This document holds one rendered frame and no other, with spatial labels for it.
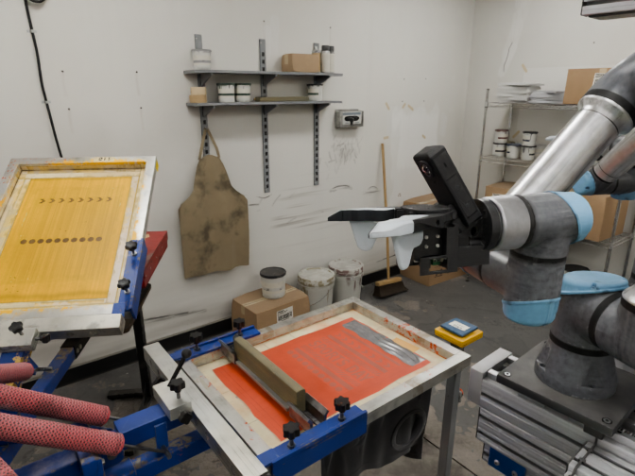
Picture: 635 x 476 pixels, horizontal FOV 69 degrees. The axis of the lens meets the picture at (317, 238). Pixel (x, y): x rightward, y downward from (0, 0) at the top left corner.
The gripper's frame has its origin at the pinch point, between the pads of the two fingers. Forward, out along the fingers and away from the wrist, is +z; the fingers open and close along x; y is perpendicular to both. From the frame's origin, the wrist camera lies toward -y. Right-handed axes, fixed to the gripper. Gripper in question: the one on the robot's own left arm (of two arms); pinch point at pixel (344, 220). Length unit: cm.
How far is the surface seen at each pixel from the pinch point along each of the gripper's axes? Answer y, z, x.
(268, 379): 56, 0, 72
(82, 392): 135, 92, 251
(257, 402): 63, 3, 72
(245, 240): 54, -22, 294
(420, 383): 61, -45, 63
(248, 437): 62, 8, 54
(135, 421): 56, 35, 61
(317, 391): 63, -15, 73
